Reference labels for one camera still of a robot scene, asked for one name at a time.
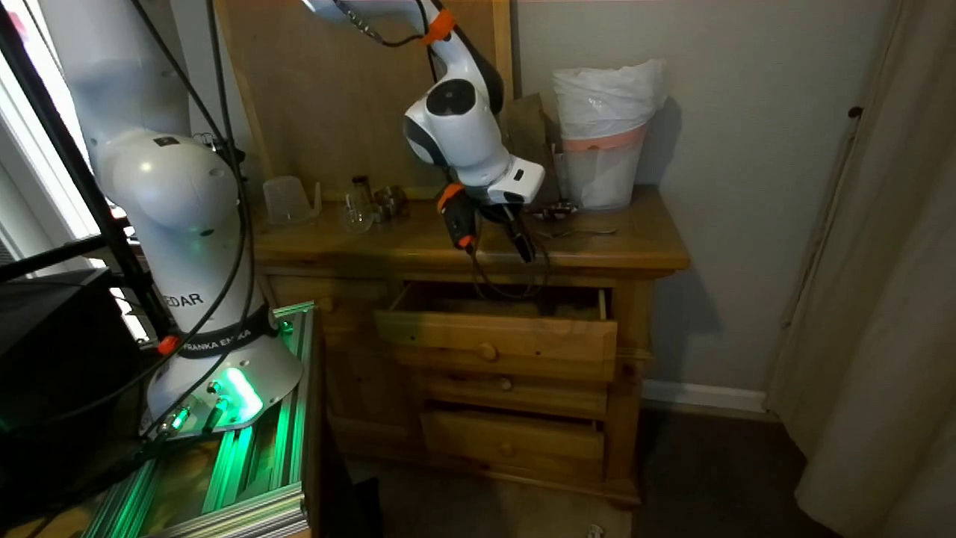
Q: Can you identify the grey translucent plastic cup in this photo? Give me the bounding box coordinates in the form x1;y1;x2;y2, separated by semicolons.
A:
260;172;323;226

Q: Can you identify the beige curtain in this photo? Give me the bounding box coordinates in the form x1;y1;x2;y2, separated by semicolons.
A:
763;0;956;538

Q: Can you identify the small dark tangled object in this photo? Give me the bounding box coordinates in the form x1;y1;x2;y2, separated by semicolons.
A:
538;199;585;226

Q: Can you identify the wooden drawer with round knob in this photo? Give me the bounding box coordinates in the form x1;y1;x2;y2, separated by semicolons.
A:
418;404;611;486
372;280;623;389
421;368;614;420

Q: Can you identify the black metal stand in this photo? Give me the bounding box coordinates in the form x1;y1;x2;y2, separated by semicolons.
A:
0;3;176;344

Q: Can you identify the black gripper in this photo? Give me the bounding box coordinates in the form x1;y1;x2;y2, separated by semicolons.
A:
467;191;551;266

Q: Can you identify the wooden dresser cabinet door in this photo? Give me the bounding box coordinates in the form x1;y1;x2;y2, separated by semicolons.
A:
266;274;403;442

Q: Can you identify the aluminium frame robot table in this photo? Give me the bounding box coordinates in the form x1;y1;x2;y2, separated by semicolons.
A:
0;301;323;538

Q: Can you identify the wooden back board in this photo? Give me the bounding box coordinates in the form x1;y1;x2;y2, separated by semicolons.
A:
217;0;520;203

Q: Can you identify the wooden dresser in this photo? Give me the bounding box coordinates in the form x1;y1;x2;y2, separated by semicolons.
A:
230;184;693;538

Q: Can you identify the white baseboard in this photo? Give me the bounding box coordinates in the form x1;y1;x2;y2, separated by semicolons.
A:
639;375;774;420

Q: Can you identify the clear stemless glass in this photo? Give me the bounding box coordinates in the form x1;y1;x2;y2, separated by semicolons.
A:
341;181;381;236

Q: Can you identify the white bin with plastic bag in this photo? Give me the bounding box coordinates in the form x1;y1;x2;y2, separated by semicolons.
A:
551;55;674;214

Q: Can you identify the black box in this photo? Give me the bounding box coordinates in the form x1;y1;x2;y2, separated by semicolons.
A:
0;268;134;510

